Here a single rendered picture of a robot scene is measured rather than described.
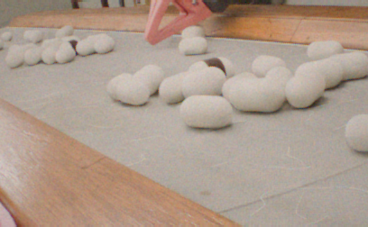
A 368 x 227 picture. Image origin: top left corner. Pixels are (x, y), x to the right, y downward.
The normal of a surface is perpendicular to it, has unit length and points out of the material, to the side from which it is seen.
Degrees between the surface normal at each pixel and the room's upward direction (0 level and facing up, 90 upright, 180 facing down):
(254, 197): 0
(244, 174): 0
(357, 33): 45
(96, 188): 0
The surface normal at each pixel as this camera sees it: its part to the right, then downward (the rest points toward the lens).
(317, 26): -0.71, -0.50
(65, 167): -0.14, -0.96
